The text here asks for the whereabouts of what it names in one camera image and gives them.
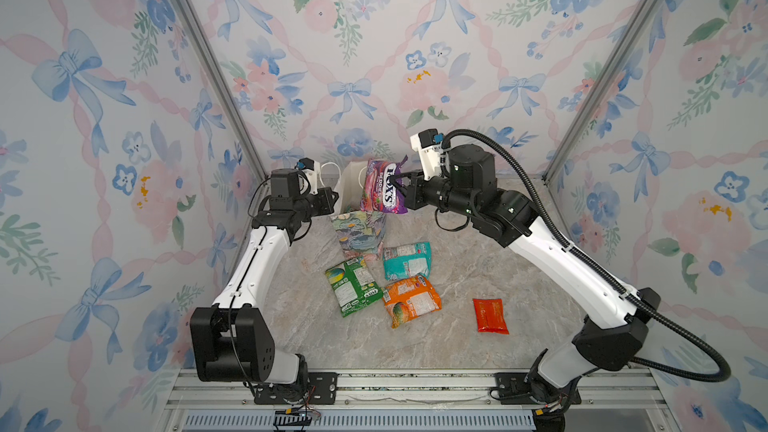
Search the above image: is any purple Fox's candy bag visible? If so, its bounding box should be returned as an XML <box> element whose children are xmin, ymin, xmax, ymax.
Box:
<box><xmin>360</xmin><ymin>159</ymin><xmax>407</xmax><ymax>215</ymax></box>

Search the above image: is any floral paper gift bag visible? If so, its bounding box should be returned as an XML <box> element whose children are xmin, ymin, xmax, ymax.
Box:
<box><xmin>330</xmin><ymin>161</ymin><xmax>386</xmax><ymax>260</ymax></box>

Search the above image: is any corner aluminium post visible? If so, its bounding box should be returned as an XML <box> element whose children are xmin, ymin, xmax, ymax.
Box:
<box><xmin>542</xmin><ymin>0</ymin><xmax>663</xmax><ymax>186</ymax></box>
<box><xmin>170</xmin><ymin>0</ymin><xmax>267</xmax><ymax>179</ymax></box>

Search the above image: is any left corner aluminium post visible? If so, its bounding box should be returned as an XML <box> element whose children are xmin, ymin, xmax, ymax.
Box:
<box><xmin>170</xmin><ymin>0</ymin><xmax>267</xmax><ymax>179</ymax></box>

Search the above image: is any teal snack packet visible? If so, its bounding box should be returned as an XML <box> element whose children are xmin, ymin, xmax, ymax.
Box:
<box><xmin>382</xmin><ymin>242</ymin><xmax>432</xmax><ymax>281</ymax></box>

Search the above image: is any red snack packet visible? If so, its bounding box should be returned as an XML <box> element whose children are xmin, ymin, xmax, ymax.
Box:
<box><xmin>473</xmin><ymin>299</ymin><xmax>509</xmax><ymax>335</ymax></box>

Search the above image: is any orange snack packet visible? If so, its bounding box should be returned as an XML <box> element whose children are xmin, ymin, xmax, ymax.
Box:
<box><xmin>382</xmin><ymin>274</ymin><xmax>442</xmax><ymax>329</ymax></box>

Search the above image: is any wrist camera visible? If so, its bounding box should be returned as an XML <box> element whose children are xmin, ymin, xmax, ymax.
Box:
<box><xmin>410</xmin><ymin>128</ymin><xmax>443</xmax><ymax>180</ymax></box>
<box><xmin>296</xmin><ymin>157</ymin><xmax>322</xmax><ymax>194</ymax></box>

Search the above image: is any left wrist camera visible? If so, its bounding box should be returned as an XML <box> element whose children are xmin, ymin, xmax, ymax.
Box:
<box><xmin>296</xmin><ymin>157</ymin><xmax>322</xmax><ymax>194</ymax></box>

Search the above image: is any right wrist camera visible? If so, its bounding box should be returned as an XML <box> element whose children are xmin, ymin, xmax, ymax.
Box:
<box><xmin>410</xmin><ymin>128</ymin><xmax>443</xmax><ymax>180</ymax></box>

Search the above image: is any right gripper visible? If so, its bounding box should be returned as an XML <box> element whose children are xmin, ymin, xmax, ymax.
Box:
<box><xmin>389</xmin><ymin>171</ymin><xmax>480</xmax><ymax>226</ymax></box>

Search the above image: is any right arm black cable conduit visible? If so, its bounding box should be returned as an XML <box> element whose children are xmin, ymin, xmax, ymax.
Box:
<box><xmin>440</xmin><ymin>128</ymin><xmax>732</xmax><ymax>383</ymax></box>

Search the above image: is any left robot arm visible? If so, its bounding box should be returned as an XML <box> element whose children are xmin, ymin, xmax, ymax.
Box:
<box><xmin>190</xmin><ymin>187</ymin><xmax>339</xmax><ymax>388</ymax></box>

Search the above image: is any right corner aluminium post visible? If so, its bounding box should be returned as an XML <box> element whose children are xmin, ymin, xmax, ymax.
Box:
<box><xmin>542</xmin><ymin>0</ymin><xmax>663</xmax><ymax>186</ymax></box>

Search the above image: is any green snack packet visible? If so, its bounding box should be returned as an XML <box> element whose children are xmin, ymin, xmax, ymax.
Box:
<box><xmin>325</xmin><ymin>257</ymin><xmax>383</xmax><ymax>317</ymax></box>

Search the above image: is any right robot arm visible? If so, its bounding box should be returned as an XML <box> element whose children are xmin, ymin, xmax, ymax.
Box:
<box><xmin>398</xmin><ymin>172</ymin><xmax>650</xmax><ymax>404</ymax></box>

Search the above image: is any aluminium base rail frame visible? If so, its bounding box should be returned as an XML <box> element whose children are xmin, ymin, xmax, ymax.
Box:
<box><xmin>154</xmin><ymin>369</ymin><xmax>681</xmax><ymax>431</ymax></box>

